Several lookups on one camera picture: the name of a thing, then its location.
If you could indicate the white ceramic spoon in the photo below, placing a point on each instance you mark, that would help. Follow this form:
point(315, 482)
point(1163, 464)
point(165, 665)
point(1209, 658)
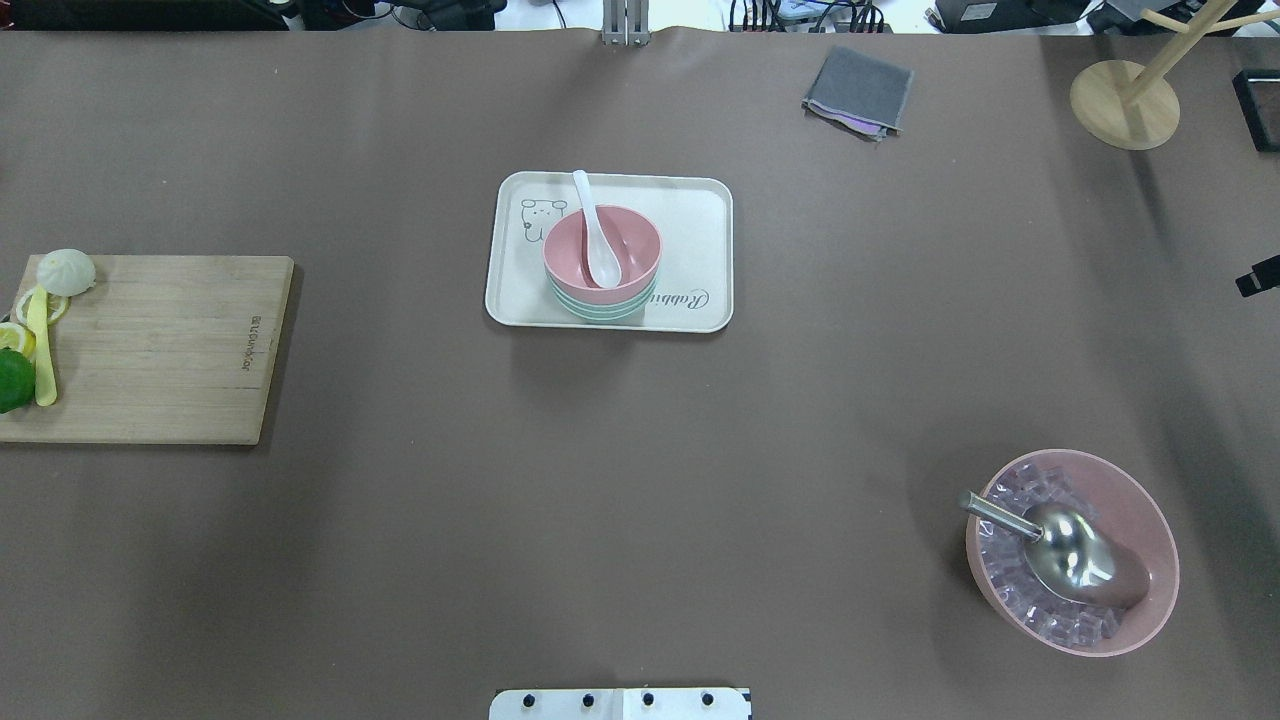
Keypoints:
point(603, 265)

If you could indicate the small pink bowl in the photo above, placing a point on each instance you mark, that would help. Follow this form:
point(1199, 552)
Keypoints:
point(636, 243)

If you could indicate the green bowl stack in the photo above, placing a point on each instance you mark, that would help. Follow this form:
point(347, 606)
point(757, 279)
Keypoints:
point(603, 312)

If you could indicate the large pink ice bowl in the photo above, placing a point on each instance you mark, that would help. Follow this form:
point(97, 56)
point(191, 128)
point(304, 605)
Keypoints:
point(1123, 510)

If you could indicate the cream rabbit tray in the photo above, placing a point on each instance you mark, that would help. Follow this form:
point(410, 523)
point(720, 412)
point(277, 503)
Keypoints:
point(694, 283)

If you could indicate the grey folded cloth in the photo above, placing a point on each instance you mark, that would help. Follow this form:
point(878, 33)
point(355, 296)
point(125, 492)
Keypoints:
point(864, 94)

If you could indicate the metal ice scoop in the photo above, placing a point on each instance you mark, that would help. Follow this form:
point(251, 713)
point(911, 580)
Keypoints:
point(1070, 557)

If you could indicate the bamboo cutting board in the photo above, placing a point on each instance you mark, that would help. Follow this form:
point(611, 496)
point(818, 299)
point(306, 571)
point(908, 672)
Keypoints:
point(164, 350)

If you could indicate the wooden mug tree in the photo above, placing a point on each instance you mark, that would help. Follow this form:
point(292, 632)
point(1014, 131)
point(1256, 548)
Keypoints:
point(1131, 106)

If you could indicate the white steamed bun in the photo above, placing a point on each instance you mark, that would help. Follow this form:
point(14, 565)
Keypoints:
point(66, 272)

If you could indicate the lemon slice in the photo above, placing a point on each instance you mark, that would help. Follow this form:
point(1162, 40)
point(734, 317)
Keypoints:
point(56, 306)

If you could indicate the yellow plastic knife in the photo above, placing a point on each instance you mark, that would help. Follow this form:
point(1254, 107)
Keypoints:
point(37, 314)

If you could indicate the green lime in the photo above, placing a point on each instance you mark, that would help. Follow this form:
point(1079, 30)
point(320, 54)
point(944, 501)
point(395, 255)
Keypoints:
point(17, 383)

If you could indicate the lemon half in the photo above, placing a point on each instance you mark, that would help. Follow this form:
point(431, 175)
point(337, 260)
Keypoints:
point(14, 336)

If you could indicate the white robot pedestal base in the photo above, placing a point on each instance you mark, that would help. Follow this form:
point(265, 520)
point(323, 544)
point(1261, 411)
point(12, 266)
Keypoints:
point(623, 703)

